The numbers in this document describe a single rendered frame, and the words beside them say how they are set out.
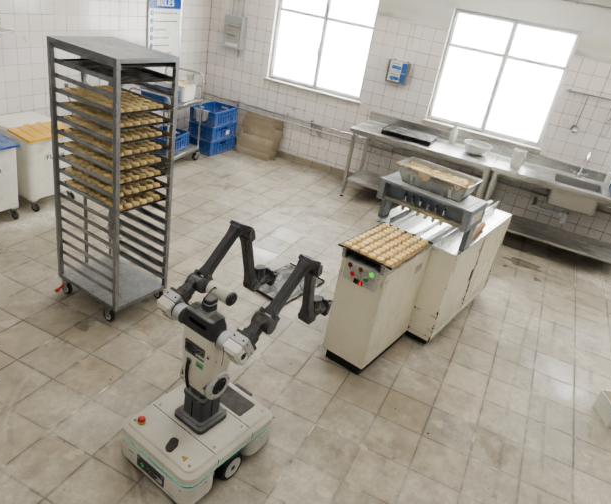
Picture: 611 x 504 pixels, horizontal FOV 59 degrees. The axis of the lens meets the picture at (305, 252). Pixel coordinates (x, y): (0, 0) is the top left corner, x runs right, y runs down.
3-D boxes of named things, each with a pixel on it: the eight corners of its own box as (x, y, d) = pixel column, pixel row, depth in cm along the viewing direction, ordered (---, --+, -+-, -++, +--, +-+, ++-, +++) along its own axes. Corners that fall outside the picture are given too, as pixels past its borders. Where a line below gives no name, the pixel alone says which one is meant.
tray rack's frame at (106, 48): (167, 296, 419) (181, 57, 338) (113, 322, 379) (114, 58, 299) (113, 264, 447) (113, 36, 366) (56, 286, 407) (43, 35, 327)
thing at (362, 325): (368, 319, 443) (394, 221, 403) (405, 339, 427) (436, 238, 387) (319, 355, 390) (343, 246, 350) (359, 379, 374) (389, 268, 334)
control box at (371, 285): (344, 275, 357) (349, 257, 350) (375, 290, 345) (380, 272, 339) (341, 277, 354) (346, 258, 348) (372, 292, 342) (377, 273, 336)
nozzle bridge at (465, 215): (390, 209, 439) (401, 169, 423) (474, 243, 404) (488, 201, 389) (370, 219, 414) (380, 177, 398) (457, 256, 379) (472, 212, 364)
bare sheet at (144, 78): (170, 81, 342) (170, 78, 341) (118, 84, 311) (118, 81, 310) (108, 60, 368) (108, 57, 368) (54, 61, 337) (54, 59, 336)
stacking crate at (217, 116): (212, 114, 782) (213, 100, 773) (236, 121, 770) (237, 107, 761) (188, 121, 731) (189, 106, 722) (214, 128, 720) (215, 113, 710)
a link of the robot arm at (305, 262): (301, 245, 263) (318, 254, 259) (308, 257, 275) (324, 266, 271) (248, 321, 253) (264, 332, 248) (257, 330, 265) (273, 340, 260)
